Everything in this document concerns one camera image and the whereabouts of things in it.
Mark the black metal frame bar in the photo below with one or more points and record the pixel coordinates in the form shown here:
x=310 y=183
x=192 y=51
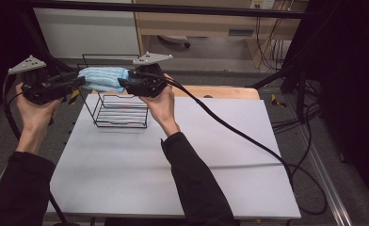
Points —
x=173 y=8

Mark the wooden board under table top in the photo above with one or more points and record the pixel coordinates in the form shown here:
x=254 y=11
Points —
x=223 y=92

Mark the yellow black floor tape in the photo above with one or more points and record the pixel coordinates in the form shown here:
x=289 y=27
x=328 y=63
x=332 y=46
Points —
x=74 y=96
x=278 y=101

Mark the black curtain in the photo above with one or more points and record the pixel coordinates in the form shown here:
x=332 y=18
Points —
x=349 y=78

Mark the person's left hand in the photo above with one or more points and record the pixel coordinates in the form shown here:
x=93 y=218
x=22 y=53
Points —
x=35 y=117

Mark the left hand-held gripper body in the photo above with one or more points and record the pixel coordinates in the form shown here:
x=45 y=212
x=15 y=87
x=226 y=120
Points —
x=40 y=89

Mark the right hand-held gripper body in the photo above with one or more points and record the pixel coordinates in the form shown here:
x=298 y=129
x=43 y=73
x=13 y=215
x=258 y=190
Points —
x=148 y=83

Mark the white cabinet panel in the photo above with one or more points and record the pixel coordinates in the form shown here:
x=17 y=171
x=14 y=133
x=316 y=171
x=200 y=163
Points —
x=85 y=34

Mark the grey chair base with wheel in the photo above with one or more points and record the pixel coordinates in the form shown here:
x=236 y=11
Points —
x=174 y=39

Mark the light blue striped towel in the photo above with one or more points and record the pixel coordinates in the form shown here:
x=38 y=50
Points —
x=104 y=78

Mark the white power strip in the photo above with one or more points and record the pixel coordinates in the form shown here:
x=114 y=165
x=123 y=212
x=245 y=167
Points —
x=262 y=3

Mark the metal floor rail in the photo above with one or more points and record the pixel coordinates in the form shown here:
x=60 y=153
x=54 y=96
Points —
x=327 y=179

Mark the person's right hand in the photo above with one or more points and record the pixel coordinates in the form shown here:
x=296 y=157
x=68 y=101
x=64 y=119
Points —
x=163 y=108

